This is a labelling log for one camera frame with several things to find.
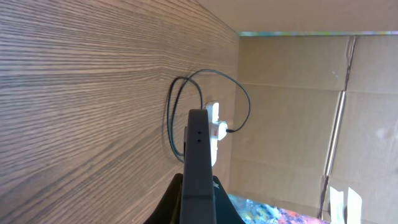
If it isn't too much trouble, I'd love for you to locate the brown cardboard box wall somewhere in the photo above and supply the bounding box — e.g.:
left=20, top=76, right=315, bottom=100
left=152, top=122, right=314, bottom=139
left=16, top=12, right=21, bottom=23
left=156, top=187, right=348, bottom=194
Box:
left=203, top=0, right=397, bottom=223

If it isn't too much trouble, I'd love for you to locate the colourful patterned cloth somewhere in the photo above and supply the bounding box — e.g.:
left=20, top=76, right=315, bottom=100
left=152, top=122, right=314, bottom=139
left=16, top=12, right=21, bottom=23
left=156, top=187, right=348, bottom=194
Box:
left=228, top=194, right=328, bottom=224

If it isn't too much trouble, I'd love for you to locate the Samsung Galaxy smartphone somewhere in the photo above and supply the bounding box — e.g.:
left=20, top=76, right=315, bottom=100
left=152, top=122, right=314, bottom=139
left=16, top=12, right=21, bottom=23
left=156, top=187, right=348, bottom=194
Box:
left=180, top=109, right=216, bottom=224

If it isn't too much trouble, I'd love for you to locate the black charger cable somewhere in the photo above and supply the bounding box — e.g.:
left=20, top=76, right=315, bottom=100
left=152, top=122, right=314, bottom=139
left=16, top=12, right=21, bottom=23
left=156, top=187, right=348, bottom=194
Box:
left=166, top=68, right=251, bottom=164

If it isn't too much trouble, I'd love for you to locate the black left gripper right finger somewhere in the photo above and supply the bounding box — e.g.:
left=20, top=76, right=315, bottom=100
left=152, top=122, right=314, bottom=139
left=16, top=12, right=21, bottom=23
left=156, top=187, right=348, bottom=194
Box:
left=213, top=175, right=245, bottom=224

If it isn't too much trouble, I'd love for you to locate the white power strip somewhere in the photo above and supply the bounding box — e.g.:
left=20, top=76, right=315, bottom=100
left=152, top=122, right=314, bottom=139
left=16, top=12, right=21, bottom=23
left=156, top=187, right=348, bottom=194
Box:
left=206, top=102, right=220, bottom=166

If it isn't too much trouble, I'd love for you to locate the white charger plug adapter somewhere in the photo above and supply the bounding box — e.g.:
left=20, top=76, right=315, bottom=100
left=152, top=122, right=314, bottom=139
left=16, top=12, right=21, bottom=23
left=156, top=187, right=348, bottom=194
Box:
left=212, top=121, right=228, bottom=141

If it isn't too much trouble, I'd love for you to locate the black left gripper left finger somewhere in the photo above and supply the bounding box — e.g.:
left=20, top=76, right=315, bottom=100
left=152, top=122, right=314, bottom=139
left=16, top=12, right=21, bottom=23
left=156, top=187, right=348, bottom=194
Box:
left=144, top=173, right=183, bottom=224

